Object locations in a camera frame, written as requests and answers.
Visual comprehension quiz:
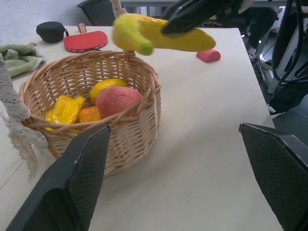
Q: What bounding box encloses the black cable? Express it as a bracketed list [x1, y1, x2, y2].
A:
[271, 0, 308, 84]
[279, 0, 308, 87]

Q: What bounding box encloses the yellow toy pepper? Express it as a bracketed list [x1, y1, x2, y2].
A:
[44, 95, 85, 133]

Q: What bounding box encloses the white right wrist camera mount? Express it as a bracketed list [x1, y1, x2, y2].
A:
[238, 0, 253, 14]

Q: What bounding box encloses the orange fruit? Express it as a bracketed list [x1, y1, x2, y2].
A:
[78, 105, 104, 124]

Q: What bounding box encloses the person's leg with sneaker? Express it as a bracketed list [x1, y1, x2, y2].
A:
[266, 81, 308, 119]

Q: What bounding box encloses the red half-cylinder block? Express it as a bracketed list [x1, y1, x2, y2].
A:
[196, 49, 221, 64]

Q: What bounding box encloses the yellow banana bunch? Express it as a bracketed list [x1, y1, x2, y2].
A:
[112, 13, 217, 56]

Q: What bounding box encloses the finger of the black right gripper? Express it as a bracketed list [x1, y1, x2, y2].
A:
[159, 0, 194, 22]
[161, 6, 223, 35]

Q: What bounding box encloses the round wicker basket with handle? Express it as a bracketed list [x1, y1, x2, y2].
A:
[0, 0, 162, 179]

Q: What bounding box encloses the black chair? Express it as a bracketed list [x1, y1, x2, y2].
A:
[77, 0, 121, 26]

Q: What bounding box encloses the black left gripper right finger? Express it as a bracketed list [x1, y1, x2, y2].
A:
[239, 122, 308, 231]

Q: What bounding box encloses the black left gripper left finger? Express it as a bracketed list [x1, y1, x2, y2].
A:
[6, 124, 112, 231]

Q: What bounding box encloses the white lace ribbon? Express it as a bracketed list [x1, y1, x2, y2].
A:
[0, 0, 128, 179]

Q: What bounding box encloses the white metal frame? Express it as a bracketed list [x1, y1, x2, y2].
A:
[254, 45, 286, 94]

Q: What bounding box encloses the seated person in dark clothes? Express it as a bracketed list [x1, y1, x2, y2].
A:
[240, 6, 277, 61]

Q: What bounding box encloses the black round zip case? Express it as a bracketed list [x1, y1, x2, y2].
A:
[36, 21, 68, 44]

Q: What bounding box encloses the pink peach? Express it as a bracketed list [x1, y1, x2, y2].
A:
[95, 86, 142, 119]

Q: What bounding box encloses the green towel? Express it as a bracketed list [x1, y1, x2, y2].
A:
[0, 42, 47, 78]

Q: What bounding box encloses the red table tennis paddle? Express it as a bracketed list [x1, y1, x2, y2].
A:
[64, 23, 109, 53]

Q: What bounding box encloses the yellow lemon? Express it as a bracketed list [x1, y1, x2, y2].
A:
[90, 78, 129, 105]

